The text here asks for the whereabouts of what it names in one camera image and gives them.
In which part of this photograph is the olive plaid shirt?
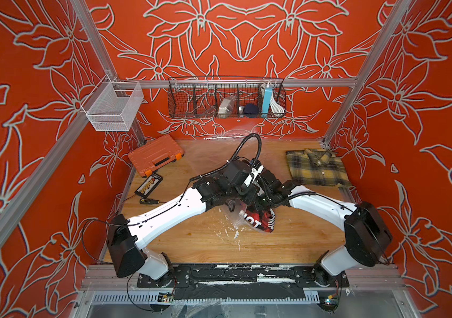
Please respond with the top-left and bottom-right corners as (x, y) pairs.
(286, 148), (352, 188)

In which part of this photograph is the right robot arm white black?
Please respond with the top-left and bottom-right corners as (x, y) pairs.
(256, 171), (393, 286)

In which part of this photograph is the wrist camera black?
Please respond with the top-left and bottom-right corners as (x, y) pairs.
(223, 160), (264, 190)
(258, 170), (282, 193)

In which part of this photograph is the black screwdriver bit holder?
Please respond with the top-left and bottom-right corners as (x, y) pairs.
(134, 174), (163, 199)

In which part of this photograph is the clear plastic vacuum bag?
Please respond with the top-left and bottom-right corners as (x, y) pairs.
(189, 133), (295, 233)

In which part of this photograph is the grey bagged item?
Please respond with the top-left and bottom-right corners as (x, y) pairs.
(218, 96), (235, 119)

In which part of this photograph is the clear plastic wall bin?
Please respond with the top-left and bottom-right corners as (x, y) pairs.
(81, 82), (145, 133)

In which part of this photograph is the red black plaid shirt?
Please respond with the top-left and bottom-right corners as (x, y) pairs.
(239, 209), (276, 233)

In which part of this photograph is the light blue box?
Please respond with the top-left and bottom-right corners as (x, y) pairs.
(261, 86), (272, 118)

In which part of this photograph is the dark blue round object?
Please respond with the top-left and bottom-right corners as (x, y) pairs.
(243, 103), (259, 118)

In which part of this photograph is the orange tool case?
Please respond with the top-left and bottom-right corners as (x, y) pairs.
(128, 135), (185, 178)

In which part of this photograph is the white cable duct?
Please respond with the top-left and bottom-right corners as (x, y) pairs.
(90, 291), (320, 306)

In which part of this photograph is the black yellow screwdriver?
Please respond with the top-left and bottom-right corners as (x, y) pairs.
(139, 198), (165, 205)

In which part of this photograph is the white cable bundle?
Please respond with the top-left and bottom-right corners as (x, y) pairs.
(270, 93), (286, 117)

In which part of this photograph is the black wire wall basket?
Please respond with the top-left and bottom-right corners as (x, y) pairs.
(168, 76), (287, 119)

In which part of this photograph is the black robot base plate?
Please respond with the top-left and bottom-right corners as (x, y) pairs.
(136, 264), (349, 299)

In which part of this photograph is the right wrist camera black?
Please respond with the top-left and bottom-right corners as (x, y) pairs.
(258, 170), (282, 193)

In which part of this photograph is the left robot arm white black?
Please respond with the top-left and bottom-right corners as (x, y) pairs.
(107, 178), (248, 280)

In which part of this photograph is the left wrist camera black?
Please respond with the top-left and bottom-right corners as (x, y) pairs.
(223, 160), (264, 190)

